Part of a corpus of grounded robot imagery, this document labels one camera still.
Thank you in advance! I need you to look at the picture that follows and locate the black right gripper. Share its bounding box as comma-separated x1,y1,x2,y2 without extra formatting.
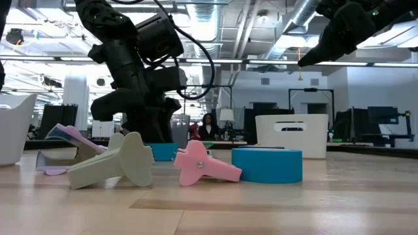
298,0,393,68

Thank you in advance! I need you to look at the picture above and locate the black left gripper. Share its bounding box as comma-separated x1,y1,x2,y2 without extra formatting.
87,42,189,144

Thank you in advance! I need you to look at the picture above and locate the blue tape roll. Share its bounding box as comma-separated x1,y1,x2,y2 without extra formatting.
144,142,180,162
231,148,303,184

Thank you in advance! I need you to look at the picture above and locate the grey translucent plastic bin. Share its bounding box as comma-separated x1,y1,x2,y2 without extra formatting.
170,114,191,149

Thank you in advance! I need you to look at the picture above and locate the red object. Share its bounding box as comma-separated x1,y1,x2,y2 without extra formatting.
189,122,201,141

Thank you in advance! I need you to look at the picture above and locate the white cabinet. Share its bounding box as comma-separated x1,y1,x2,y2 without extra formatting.
91,119,116,138

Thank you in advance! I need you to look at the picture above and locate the person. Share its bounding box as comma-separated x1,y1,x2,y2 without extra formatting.
197,112,220,142

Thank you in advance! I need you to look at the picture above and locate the white shade desk lamp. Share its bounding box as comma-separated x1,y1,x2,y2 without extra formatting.
219,108,236,141

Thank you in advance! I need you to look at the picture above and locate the wooden table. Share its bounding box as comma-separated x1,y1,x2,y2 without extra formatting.
208,140,248,146

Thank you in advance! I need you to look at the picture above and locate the dark equipment workstation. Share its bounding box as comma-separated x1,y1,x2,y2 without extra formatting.
334,106,415,148

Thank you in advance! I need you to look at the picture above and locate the small white plastic bin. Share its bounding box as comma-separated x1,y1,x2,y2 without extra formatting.
255,114,329,159

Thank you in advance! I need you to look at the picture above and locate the black partition panel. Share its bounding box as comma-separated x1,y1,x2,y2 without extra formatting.
39,103,78,140
243,107,295,144

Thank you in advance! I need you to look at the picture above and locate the long ceiling light strip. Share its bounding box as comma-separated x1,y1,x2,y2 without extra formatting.
0,55,418,68

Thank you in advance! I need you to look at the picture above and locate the large white plastic bin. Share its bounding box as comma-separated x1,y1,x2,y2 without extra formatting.
0,93,38,167

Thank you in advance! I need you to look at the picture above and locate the black ceiling device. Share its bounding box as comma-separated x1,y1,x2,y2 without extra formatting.
5,27,24,46

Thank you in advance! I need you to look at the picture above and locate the silver ventilation duct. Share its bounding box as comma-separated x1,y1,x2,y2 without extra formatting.
185,0,227,108
261,0,323,61

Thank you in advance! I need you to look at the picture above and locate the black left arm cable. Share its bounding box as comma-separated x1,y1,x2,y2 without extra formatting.
152,0,216,101

